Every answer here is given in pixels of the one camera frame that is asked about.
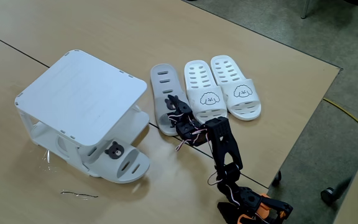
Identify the orange table clamp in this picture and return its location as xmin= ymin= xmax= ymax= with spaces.
xmin=237 ymin=192 xmax=287 ymax=224

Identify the grey bear-print slipper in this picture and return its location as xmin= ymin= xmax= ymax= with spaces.
xmin=150 ymin=63 xmax=192 ymax=136
xmin=85 ymin=140 xmax=151 ymax=184

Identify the metal chair leg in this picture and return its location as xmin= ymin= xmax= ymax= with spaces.
xmin=300 ymin=0 xmax=311 ymax=19

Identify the white two-shelf shoe rack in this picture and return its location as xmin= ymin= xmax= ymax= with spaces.
xmin=14 ymin=49 xmax=151 ymax=178

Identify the long clear tape strip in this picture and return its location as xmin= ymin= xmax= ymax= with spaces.
xmin=60 ymin=190 xmax=99 ymax=200

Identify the black chair caster wheel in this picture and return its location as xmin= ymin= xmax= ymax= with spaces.
xmin=320 ymin=177 xmax=354 ymax=206

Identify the black table caster wheel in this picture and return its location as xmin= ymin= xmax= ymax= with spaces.
xmin=271 ymin=170 xmax=283 ymax=187

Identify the crumpled clear tape piece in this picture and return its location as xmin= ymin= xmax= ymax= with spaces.
xmin=40 ymin=148 xmax=53 ymax=172

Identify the white dog-print slipper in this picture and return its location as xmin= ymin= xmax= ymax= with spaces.
xmin=210 ymin=55 xmax=262 ymax=121
xmin=183 ymin=60 xmax=229 ymax=130

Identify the yellow floor cable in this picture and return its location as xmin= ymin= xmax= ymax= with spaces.
xmin=322 ymin=97 xmax=358 ymax=136

